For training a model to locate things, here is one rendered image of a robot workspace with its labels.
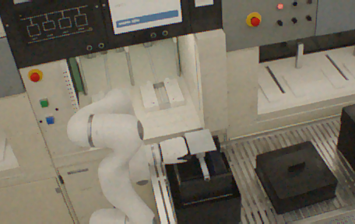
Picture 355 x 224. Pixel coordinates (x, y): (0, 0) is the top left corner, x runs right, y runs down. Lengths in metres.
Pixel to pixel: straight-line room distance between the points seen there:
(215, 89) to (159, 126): 0.39
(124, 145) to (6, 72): 0.83
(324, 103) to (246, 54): 0.59
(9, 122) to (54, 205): 0.61
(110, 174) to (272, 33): 1.04
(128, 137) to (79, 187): 1.18
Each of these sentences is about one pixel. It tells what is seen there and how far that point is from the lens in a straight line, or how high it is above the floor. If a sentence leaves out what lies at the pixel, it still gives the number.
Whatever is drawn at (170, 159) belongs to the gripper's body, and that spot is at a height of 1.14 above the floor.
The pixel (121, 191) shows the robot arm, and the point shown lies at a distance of 1.43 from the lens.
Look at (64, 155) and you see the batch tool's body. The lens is 2.28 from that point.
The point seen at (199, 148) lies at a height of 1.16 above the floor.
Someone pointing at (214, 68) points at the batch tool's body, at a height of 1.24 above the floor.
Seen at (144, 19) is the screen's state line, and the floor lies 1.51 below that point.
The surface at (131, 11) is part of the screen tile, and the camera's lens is 1.85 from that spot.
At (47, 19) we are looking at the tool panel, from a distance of 1.85.
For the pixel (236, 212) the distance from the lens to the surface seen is 1.95.
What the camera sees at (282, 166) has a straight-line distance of 2.09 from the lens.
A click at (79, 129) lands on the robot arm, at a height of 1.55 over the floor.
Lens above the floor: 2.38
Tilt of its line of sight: 40 degrees down
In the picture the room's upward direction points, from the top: 7 degrees counter-clockwise
